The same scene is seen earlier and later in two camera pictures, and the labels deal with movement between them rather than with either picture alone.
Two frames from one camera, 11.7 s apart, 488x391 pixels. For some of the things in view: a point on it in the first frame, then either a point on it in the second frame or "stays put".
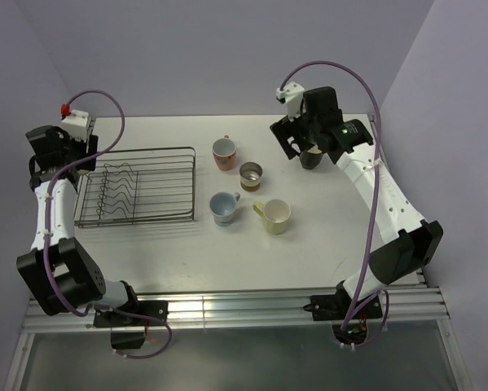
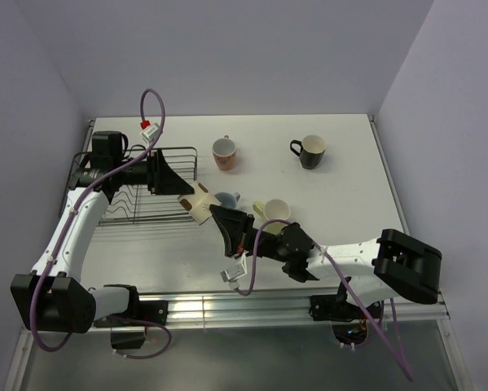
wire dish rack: x=139 y=186 stays put
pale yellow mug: x=275 y=214 stays put
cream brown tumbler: x=250 y=173 → x=198 y=204
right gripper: x=285 y=129 → x=232 y=225
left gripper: x=90 y=143 → x=161 y=179
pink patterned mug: x=224 y=151 stays put
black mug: x=309 y=159 stays put
